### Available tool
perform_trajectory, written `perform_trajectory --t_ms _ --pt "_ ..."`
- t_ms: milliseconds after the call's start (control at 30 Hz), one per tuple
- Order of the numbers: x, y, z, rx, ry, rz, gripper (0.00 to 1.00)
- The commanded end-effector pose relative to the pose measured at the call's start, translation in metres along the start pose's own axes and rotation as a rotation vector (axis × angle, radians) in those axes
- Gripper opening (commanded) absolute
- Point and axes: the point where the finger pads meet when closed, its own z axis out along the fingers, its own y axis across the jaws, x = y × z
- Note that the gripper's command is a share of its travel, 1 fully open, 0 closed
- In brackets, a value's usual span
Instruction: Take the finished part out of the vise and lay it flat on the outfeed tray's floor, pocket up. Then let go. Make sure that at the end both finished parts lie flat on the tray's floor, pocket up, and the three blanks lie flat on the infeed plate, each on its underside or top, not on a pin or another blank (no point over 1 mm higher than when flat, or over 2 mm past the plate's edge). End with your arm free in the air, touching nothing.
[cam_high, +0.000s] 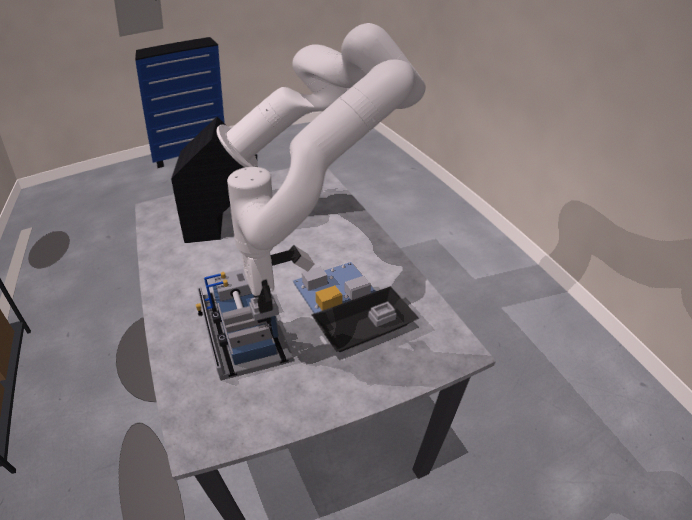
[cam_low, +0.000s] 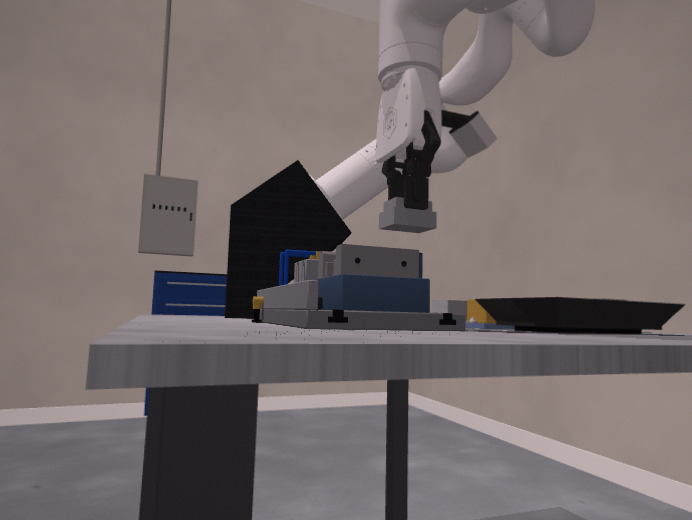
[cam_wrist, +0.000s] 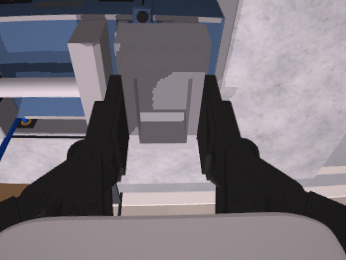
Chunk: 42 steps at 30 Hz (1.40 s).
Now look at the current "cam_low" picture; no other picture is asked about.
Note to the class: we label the yellow-orange rectangular block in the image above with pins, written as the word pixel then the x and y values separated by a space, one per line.
pixel 474 309

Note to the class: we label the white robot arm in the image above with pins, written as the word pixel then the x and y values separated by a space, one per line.
pixel 411 36

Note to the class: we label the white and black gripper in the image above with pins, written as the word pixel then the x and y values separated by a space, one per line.
pixel 408 93

